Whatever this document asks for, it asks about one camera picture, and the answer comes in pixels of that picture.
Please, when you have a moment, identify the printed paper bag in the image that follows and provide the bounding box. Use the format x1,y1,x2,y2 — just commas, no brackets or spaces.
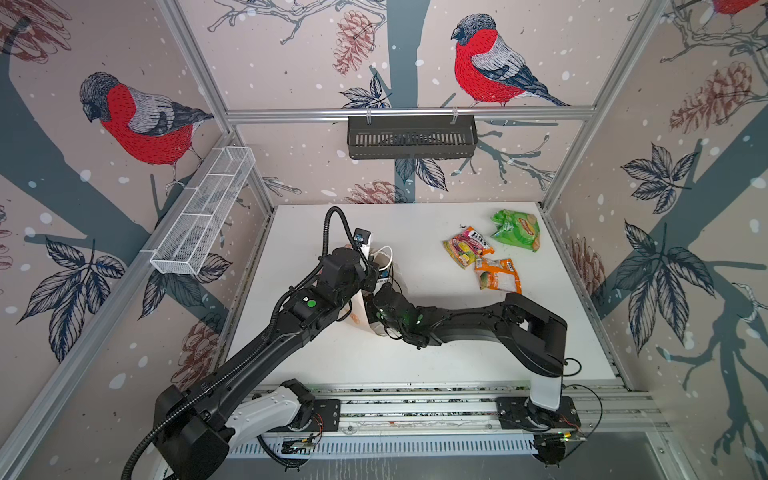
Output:
344,242,400,337

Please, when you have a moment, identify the Fox's fruits candy packet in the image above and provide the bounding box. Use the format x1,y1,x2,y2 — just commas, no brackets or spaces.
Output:
443,226,495,269

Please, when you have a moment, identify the orange Fox's candy packet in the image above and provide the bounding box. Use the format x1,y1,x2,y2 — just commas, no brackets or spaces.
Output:
475,257,522,294

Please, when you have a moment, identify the green snack packet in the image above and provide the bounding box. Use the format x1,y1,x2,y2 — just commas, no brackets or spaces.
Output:
491,209,541,252

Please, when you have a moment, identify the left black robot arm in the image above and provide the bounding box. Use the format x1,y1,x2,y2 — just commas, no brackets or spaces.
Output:
149,247,379,479

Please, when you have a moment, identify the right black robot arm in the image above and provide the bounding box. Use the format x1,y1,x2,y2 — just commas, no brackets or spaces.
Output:
364,284,568,412

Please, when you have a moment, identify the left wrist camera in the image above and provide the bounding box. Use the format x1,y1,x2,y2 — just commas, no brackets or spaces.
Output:
353,228,372,259

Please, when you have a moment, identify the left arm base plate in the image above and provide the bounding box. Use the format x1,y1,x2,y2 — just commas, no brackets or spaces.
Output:
269,399,341,434

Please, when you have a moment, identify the black wall basket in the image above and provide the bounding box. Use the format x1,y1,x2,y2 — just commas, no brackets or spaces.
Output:
347,115,478,160

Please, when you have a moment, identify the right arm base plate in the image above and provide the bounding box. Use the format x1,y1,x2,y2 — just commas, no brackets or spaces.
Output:
495,396,581,433

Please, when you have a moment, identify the white wire mesh basket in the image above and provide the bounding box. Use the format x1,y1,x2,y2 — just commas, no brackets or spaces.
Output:
150,146,255,275

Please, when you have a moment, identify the black corrugated cable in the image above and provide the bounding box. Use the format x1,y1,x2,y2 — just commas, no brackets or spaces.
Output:
119,205,370,480

